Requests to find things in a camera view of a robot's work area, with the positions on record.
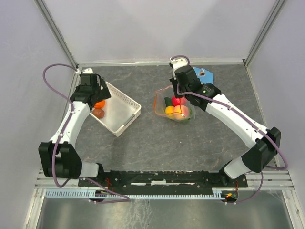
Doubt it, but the orange toy fruit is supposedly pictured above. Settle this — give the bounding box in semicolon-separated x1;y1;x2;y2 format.
94;100;105;109

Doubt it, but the brown kiwi toy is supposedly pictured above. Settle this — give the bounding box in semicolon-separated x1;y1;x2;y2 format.
92;109;105;119

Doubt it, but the red apple toy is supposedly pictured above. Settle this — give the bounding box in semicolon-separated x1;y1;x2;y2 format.
171;96;186;106

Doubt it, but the green watermelon toy ball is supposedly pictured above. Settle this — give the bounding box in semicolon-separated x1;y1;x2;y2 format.
183;108;193;122

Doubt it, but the white perforated plastic basket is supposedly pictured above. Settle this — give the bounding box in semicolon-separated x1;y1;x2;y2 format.
90;82;142;137

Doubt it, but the peach toy fruit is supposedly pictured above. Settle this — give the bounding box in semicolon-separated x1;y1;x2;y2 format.
173;105;189;121

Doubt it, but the yellow lemon toy fruit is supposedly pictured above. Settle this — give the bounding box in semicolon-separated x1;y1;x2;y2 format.
165;106;174;120

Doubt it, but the clear zip bag orange zipper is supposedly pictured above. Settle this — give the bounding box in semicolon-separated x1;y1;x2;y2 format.
153;85;196;122

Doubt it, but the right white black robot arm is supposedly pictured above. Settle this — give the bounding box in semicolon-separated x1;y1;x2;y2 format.
170;64;281;187

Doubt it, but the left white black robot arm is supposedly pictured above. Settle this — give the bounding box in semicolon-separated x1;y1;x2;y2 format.
38;73;111;186

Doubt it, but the blue patterned cloth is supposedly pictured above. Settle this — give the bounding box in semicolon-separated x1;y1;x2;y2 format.
193;67;214;84

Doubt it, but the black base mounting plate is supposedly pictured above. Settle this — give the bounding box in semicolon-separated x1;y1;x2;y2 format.
78;170;248;196

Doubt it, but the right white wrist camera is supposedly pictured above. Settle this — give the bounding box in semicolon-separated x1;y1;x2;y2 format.
169;55;190;80

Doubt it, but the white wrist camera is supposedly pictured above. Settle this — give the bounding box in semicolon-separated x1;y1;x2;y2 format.
75;68;93;75
169;55;190;80

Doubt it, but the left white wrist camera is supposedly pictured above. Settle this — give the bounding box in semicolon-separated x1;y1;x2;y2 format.
75;68;93;75

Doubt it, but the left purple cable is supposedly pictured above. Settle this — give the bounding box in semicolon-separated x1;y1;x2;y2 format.
42;63;131;204

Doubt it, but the purple cable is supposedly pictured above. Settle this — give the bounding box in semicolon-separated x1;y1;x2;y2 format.
170;55;288;204
42;63;131;204

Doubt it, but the light blue cable duct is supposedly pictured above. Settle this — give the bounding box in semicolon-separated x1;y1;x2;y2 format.
45;188;227;199

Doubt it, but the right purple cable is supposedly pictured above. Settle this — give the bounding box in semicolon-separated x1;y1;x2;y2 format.
170;55;288;204

